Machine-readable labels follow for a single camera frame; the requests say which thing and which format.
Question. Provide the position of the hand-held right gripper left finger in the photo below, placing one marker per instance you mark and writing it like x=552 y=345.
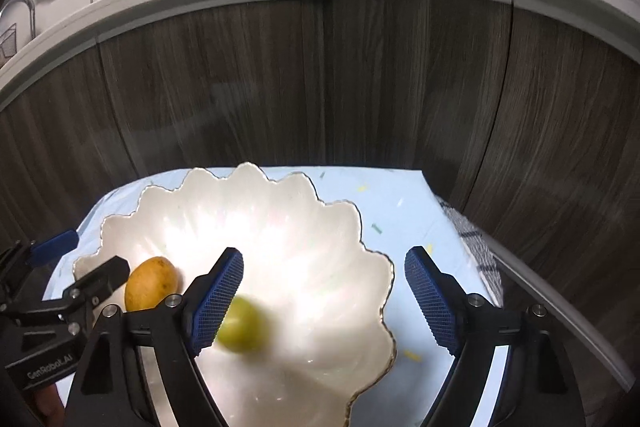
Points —
x=220 y=302

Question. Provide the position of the kitchen counter with dark cabinets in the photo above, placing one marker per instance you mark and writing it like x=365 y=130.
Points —
x=200 y=82

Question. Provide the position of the black and white checked cloth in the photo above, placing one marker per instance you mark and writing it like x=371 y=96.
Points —
x=475 y=247

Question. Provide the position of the yellow mango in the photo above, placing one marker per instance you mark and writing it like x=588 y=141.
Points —
x=150 y=282

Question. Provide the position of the light blue speckled tablecloth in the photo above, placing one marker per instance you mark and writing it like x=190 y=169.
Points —
x=400 y=207

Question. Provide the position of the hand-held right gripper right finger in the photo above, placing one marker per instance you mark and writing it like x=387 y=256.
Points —
x=430 y=302

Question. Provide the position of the steel kitchen faucet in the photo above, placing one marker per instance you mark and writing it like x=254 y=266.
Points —
x=27 y=7

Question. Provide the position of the white scalloped bowl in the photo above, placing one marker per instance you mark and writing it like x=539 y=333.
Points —
x=300 y=257

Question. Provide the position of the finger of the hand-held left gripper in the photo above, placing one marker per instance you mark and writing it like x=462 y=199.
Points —
x=55 y=243
x=100 y=279

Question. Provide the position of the green round fruit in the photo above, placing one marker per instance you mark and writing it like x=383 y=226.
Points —
x=247 y=327

